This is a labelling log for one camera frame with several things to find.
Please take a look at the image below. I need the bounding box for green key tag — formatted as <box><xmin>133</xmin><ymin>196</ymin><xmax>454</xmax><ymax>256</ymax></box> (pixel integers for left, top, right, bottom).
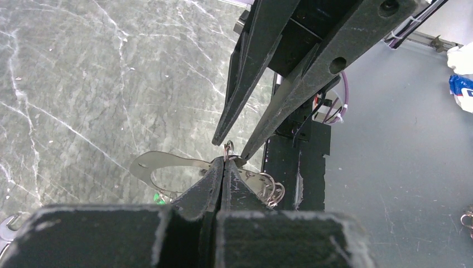
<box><xmin>153</xmin><ymin>193</ymin><xmax>167</xmax><ymax>205</ymax></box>

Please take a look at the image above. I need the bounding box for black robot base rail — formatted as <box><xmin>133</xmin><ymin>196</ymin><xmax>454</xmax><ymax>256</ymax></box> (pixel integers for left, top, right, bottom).
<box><xmin>260</xmin><ymin>74</ymin><xmax>342</xmax><ymax>212</ymax></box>

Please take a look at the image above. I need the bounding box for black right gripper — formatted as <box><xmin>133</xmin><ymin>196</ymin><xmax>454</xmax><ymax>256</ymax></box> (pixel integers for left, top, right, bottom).
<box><xmin>212</xmin><ymin>0</ymin><xmax>417</xmax><ymax>161</ymax></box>

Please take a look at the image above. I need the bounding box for large silver wrench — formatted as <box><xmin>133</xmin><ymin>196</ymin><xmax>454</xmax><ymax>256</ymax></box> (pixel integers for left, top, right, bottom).
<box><xmin>1</xmin><ymin>214</ymin><xmax>19</xmax><ymax>256</ymax></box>

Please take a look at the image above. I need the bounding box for round metal keyring plate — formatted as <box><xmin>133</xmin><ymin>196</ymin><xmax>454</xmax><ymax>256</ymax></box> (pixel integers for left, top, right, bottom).
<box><xmin>129</xmin><ymin>140</ymin><xmax>286</xmax><ymax>209</ymax></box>

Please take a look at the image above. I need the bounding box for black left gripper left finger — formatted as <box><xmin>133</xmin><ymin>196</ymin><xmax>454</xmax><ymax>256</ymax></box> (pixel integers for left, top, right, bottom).
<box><xmin>1</xmin><ymin>157</ymin><xmax>224</xmax><ymax>267</ymax></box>

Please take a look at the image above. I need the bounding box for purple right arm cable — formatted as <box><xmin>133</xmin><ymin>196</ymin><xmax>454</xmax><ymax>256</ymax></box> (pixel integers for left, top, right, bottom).
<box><xmin>321</xmin><ymin>70</ymin><xmax>350</xmax><ymax>125</ymax></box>

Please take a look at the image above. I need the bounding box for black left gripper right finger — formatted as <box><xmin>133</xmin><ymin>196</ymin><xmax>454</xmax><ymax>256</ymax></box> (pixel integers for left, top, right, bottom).
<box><xmin>216</xmin><ymin>161</ymin><xmax>377</xmax><ymax>267</ymax></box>

